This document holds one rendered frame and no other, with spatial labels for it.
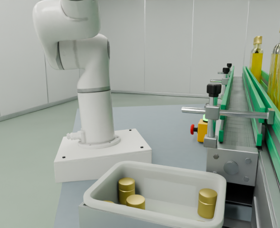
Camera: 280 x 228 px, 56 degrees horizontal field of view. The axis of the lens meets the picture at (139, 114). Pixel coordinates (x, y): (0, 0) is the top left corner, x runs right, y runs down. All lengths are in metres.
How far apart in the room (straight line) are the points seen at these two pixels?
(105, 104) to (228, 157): 0.36
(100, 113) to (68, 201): 0.25
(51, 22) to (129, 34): 6.37
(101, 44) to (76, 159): 0.31
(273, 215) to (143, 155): 0.40
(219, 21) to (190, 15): 0.67
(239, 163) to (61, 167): 0.41
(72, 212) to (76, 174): 0.14
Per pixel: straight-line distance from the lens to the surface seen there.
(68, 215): 0.58
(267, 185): 0.45
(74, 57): 0.73
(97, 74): 0.72
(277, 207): 0.39
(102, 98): 0.73
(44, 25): 0.67
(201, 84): 6.57
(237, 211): 0.61
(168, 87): 6.73
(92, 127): 0.74
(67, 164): 0.69
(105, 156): 0.68
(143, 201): 0.49
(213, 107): 0.52
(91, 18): 0.65
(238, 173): 0.56
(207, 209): 0.53
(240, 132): 0.68
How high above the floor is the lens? 1.07
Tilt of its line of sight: 13 degrees down
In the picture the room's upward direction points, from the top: straight up
